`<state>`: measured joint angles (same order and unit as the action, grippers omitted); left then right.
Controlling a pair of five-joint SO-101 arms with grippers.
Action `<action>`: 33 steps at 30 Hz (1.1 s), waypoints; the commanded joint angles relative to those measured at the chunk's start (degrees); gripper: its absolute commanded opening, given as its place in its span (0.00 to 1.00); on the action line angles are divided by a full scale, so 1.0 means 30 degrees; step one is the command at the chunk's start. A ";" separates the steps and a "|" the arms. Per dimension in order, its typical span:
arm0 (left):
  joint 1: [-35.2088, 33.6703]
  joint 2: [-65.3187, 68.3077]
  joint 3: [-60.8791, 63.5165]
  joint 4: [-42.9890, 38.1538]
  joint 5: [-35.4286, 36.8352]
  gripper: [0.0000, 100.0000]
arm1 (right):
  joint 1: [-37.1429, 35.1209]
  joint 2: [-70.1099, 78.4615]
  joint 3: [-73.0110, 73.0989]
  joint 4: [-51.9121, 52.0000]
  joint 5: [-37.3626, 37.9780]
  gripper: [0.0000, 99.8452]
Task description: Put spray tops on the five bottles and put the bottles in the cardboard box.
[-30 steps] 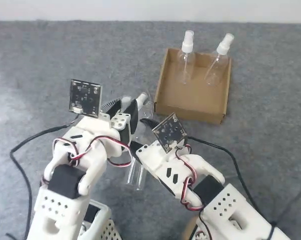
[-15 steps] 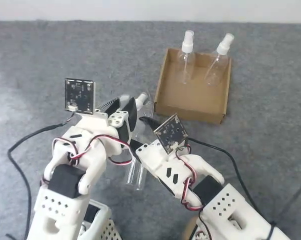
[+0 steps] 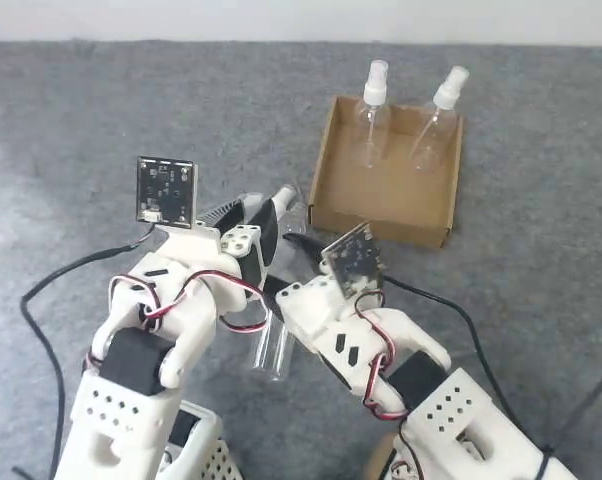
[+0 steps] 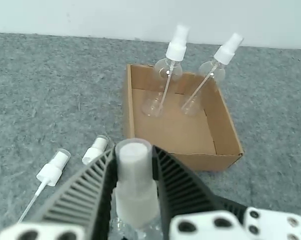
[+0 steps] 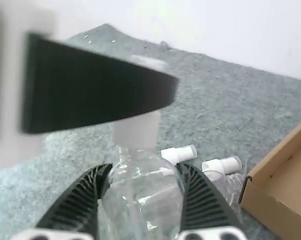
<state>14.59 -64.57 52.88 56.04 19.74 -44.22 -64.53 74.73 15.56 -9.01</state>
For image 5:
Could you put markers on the cardboard box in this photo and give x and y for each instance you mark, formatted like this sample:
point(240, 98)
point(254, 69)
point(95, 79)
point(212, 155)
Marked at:
point(283, 180)

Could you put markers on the white spray top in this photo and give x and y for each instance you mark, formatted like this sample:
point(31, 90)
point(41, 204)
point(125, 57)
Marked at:
point(181, 153)
point(221, 165)
point(134, 132)

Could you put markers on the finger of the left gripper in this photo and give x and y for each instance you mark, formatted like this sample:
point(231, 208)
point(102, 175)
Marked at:
point(90, 90)

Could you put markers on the clear plastic bottle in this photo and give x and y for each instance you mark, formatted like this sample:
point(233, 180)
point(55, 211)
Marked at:
point(231, 186)
point(145, 195)

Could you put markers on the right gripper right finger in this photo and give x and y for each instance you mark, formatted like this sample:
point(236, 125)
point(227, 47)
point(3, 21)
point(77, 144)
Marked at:
point(205, 210)

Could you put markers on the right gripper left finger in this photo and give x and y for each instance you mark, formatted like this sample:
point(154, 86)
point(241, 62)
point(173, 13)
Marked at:
point(73, 207)

